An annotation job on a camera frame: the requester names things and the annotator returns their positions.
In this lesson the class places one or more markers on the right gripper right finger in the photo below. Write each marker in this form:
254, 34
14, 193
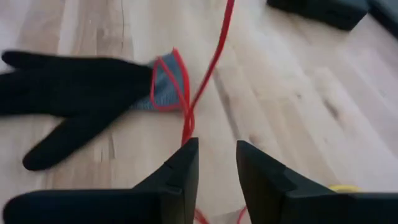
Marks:
264, 186

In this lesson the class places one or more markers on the black zippered case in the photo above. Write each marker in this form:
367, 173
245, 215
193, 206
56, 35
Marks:
326, 11

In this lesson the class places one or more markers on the black glove grey red cuff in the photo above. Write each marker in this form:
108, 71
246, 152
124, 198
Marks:
77, 87

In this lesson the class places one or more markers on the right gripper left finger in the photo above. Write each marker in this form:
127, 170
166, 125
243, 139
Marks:
177, 186

